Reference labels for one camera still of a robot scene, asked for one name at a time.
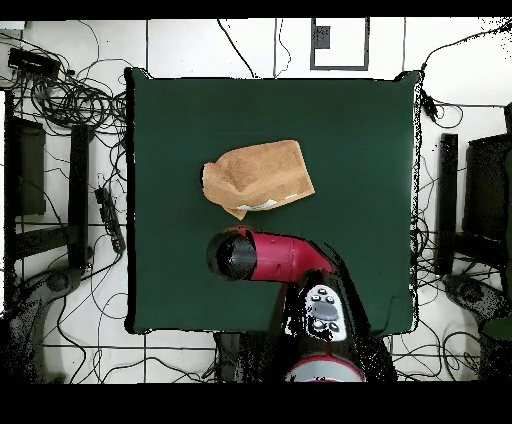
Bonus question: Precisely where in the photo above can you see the orange terry towel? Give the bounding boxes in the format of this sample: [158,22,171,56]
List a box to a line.
[199,138,316,221]

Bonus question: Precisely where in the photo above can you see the dark green table cloth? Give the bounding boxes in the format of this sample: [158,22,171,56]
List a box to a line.
[123,66,424,335]

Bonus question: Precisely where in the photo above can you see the black power strip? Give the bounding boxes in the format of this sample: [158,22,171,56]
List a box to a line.
[94,186,127,254]

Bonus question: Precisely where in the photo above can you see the black metal stand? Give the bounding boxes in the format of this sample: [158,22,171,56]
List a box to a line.
[434,102,512,281]
[3,90,95,277]

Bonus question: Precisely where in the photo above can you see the grey square floor marker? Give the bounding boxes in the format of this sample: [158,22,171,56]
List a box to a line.
[310,17,370,72]

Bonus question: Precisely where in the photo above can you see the grey tripod base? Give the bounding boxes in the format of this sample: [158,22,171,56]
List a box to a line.
[441,273,512,341]
[7,265,83,383]

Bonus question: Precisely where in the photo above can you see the black box device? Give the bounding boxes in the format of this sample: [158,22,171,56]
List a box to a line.
[7,47,61,79]

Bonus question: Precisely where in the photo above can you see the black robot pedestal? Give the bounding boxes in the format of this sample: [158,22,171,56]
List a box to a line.
[213,331,289,383]

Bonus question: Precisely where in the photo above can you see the tangled black cables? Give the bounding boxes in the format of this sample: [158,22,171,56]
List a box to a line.
[0,23,129,137]

